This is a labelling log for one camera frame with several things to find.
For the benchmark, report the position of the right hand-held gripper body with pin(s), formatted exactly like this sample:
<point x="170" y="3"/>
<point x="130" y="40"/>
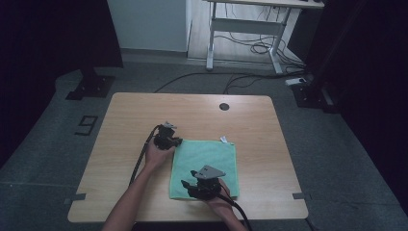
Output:
<point x="208" y="187"/>

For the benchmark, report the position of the black stand base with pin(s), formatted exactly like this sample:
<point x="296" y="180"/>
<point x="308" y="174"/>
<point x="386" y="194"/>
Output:
<point x="312" y="96"/>
<point x="93" y="86"/>

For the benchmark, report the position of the black floor tape mark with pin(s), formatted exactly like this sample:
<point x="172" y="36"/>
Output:
<point x="81" y="132"/>

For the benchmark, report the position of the green microfibre towel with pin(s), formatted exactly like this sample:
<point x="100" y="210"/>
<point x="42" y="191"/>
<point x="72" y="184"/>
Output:
<point x="205" y="166"/>

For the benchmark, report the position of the white metal desk frame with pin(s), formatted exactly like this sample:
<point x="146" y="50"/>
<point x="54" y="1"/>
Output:
<point x="247" y="26"/>

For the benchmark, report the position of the grey tape strip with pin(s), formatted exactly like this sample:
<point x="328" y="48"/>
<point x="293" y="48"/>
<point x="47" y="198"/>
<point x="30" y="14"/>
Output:
<point x="300" y="195"/>
<point x="77" y="197"/>

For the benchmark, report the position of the white power strip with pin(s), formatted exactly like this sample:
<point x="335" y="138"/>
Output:
<point x="295" y="81"/>

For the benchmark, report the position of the dark curtain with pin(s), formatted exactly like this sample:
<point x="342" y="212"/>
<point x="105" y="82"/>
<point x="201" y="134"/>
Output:
<point x="369" y="64"/>
<point x="48" y="48"/>

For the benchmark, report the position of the person's left hand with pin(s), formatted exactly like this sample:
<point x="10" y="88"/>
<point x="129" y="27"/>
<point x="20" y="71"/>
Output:
<point x="157" y="159"/>

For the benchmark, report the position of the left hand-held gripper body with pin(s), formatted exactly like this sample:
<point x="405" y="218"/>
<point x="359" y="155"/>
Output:
<point x="164" y="139"/>

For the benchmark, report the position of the person's right hand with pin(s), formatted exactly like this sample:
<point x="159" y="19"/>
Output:
<point x="223" y="205"/>

